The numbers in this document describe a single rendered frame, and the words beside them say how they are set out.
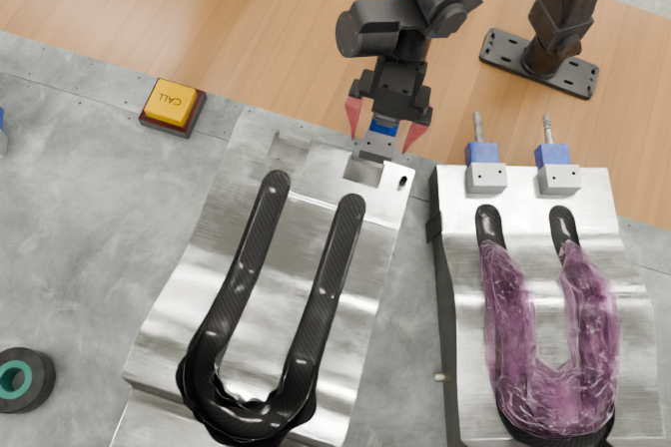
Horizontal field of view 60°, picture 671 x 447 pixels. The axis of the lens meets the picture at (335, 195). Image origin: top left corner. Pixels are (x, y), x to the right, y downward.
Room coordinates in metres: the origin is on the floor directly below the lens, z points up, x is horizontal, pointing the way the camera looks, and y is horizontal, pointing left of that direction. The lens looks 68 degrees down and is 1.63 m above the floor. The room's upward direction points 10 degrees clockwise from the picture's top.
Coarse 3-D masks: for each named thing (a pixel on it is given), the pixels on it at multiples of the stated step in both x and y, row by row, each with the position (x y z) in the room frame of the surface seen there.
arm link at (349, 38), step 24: (360, 0) 0.47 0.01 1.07; (384, 0) 0.49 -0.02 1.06; (408, 0) 0.50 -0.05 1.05; (336, 24) 0.47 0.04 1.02; (360, 24) 0.44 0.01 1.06; (384, 24) 0.45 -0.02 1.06; (408, 24) 0.46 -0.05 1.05; (432, 24) 0.46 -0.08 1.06; (456, 24) 0.47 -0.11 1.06; (360, 48) 0.43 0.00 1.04; (384, 48) 0.45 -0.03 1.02
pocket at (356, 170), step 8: (352, 160) 0.36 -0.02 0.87; (360, 160) 0.36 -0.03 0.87; (344, 168) 0.34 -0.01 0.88; (352, 168) 0.35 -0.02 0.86; (360, 168) 0.35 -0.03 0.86; (368, 168) 0.35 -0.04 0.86; (376, 168) 0.35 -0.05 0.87; (344, 176) 0.33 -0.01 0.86; (352, 176) 0.34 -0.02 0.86; (360, 176) 0.34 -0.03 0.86; (368, 176) 0.34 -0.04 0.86; (376, 176) 0.34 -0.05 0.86; (360, 184) 0.33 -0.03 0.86; (368, 184) 0.33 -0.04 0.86; (376, 184) 0.33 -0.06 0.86
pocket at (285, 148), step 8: (280, 136) 0.37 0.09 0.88; (288, 136) 0.38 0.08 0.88; (272, 144) 0.35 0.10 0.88; (280, 144) 0.37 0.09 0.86; (288, 144) 0.37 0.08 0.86; (296, 144) 0.37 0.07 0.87; (304, 144) 0.37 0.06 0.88; (272, 152) 0.35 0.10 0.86; (280, 152) 0.35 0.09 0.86; (288, 152) 0.36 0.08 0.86; (296, 152) 0.36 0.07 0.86; (304, 152) 0.36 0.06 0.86; (288, 160) 0.34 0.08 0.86; (296, 160) 0.35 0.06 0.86; (304, 160) 0.35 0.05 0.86
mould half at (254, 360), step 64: (256, 128) 0.37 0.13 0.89; (256, 192) 0.28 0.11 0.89; (320, 192) 0.29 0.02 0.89; (384, 192) 0.31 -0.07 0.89; (192, 256) 0.18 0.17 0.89; (320, 256) 0.21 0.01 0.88; (384, 256) 0.22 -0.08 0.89; (192, 320) 0.09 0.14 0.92; (256, 320) 0.11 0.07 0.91; (256, 384) 0.03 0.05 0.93; (320, 384) 0.04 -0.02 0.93
